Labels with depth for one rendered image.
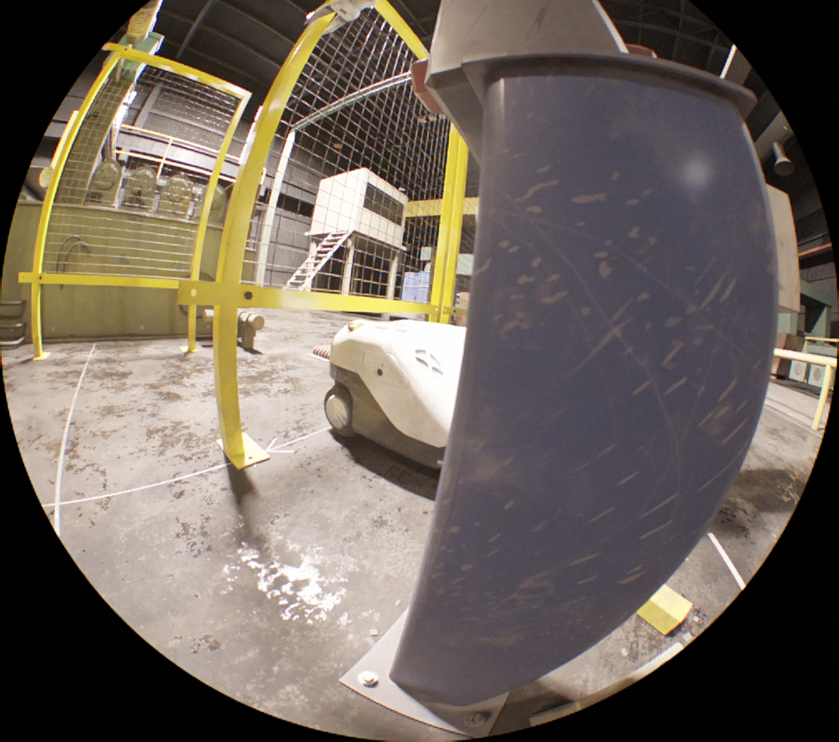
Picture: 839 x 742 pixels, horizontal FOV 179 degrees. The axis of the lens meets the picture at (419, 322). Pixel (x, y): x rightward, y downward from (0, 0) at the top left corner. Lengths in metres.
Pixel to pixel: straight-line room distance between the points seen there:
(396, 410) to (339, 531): 0.31
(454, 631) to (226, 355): 0.63
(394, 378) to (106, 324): 2.14
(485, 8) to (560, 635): 0.31
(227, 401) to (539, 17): 0.76
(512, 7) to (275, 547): 0.67
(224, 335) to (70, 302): 1.88
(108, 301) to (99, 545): 1.89
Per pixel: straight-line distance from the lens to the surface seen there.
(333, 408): 0.84
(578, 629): 0.16
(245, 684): 0.47
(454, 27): 0.17
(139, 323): 2.35
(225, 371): 0.68
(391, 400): 0.65
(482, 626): 0.16
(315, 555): 0.54
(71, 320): 2.41
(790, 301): 1.06
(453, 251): 1.66
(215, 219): 2.53
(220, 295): 0.64
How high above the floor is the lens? 0.44
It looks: 4 degrees down
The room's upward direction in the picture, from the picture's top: 7 degrees clockwise
